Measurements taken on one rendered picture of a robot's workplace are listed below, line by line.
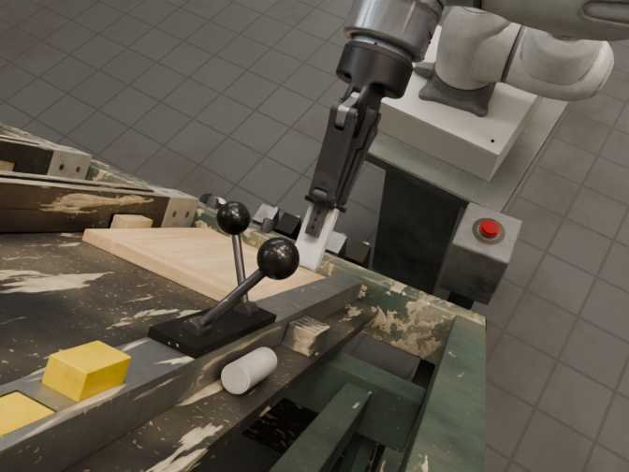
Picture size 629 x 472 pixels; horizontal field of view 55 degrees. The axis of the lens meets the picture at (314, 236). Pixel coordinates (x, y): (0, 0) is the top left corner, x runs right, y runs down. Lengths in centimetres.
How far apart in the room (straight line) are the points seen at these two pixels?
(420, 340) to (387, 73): 71
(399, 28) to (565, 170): 222
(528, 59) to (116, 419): 125
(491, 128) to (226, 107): 156
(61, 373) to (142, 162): 232
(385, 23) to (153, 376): 38
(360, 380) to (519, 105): 100
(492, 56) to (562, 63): 16
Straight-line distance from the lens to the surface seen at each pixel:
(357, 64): 62
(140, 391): 47
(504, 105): 168
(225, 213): 66
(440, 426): 57
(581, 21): 63
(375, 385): 90
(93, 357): 44
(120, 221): 107
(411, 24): 62
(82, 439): 43
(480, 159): 159
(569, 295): 243
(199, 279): 88
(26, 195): 91
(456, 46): 153
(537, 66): 150
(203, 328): 56
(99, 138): 288
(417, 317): 121
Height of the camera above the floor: 195
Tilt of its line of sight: 55 degrees down
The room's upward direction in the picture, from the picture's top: straight up
